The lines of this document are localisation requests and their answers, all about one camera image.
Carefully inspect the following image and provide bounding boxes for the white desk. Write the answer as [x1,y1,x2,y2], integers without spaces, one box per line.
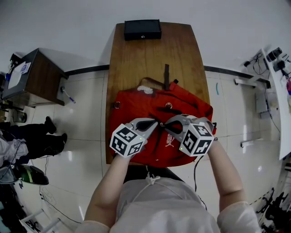
[234,47,291,160]

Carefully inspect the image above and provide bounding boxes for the person's black trousers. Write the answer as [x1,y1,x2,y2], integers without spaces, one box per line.
[124,165,182,185]

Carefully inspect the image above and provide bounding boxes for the dark wooden cabinet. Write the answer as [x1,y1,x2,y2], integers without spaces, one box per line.
[2,47,69,107]

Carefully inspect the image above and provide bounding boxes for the black and green board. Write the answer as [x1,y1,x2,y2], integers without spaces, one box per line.
[13,165,50,185]

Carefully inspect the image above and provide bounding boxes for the person's white shirt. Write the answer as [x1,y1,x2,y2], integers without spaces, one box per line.
[75,172,262,233]

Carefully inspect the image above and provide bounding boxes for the white metal rack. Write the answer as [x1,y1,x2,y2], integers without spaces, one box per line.
[19,209,62,233]

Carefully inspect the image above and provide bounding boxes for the black cylindrical lens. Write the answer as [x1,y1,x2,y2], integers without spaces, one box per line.
[267,47,282,62]

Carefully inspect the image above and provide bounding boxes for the person's left forearm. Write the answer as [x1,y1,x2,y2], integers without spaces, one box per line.
[84,152,132,228]

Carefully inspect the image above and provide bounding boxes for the red backpack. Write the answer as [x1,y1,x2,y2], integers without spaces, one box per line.
[110,64,216,168]

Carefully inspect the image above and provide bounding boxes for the black desktop stand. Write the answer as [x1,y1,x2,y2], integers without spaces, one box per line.
[10,53,20,69]

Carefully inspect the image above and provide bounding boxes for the grey computer case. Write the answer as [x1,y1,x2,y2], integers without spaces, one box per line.
[254,92,279,119]

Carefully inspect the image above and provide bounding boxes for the yellow black striped tape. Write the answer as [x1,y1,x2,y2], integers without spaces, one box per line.
[249,191,273,205]

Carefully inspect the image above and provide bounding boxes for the white blue-handled brush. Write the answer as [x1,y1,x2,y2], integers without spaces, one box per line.
[60,86,76,104]

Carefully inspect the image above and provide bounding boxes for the white paper sheet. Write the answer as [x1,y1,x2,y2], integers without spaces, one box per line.
[8,61,31,89]

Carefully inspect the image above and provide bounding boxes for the black floor cable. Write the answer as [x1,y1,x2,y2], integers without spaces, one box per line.
[40,191,82,225]

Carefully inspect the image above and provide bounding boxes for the person's right forearm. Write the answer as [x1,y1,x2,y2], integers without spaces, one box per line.
[206,140,247,214]

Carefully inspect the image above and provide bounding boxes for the white bubbly packet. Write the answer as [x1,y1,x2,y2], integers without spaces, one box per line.
[137,85,153,94]

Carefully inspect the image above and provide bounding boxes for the black office chair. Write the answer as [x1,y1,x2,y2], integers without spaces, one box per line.
[256,188,291,233]

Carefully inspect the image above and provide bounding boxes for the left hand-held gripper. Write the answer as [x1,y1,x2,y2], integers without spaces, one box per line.
[110,117,158,158]

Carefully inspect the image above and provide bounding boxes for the brown wooden table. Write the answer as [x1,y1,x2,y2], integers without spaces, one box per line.
[105,21,211,164]

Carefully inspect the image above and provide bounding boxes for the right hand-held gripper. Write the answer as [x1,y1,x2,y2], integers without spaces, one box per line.
[164,115,215,157]

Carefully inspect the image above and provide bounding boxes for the black box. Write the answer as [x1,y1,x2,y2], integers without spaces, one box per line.
[124,19,162,41]

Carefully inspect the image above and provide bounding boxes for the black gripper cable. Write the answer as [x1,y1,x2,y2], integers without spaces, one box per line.
[193,156,208,210]

